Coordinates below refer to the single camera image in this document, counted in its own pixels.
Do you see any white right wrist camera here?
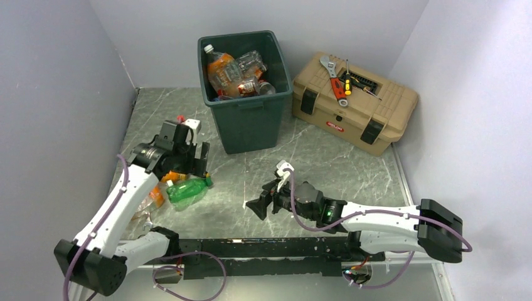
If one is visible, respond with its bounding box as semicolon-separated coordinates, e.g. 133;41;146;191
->
275;159;294;192

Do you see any crushed red soda can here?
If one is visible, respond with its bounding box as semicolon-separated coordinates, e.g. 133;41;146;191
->
237;77;259;97

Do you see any tan plastic toolbox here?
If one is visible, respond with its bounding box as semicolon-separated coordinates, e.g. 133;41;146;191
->
292;52;420;156

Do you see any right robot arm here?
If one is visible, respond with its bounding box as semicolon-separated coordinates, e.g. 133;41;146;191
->
245;180;472;263

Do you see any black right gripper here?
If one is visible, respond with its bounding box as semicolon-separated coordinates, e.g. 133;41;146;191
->
246;177;316;221

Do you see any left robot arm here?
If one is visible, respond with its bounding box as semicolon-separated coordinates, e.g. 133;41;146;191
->
54;119;210;300

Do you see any green plastic bottle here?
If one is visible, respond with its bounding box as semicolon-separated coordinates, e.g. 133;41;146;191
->
166;177;213;211

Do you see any orange drink bottle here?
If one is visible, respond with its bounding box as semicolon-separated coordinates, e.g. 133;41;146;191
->
160;171;188;186

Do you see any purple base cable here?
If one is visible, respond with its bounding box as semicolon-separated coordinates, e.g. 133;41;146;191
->
151;251;227;301

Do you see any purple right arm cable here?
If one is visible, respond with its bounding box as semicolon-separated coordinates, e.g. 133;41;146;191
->
287;168;474;253

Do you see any dark green trash bin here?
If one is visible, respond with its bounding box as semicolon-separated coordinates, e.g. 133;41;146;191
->
197;30;294;154

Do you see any red-handled adjustable wrench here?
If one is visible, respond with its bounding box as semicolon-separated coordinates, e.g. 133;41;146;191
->
319;55;348;107

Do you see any tall clear bottle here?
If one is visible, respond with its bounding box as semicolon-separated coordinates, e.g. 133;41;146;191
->
235;50;267;78

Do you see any yellow black screwdriver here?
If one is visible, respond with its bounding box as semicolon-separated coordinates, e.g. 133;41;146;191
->
344;60;353;96

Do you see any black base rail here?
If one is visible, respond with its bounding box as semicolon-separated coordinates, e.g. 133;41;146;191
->
149;236;385;280

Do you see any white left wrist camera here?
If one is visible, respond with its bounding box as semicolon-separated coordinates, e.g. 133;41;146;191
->
176;115;201;135

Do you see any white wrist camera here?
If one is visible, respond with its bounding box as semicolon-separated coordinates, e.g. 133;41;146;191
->
275;159;294;192
176;115;201;135

